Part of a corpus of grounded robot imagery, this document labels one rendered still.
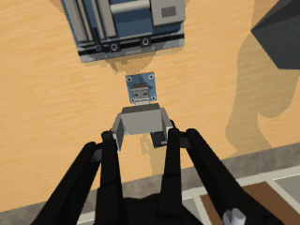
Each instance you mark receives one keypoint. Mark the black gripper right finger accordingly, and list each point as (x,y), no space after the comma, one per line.
(233,205)

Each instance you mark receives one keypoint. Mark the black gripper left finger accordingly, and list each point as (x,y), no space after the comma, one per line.
(66,202)

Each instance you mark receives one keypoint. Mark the grey flat bar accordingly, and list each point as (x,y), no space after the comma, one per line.
(86,19)
(98,18)

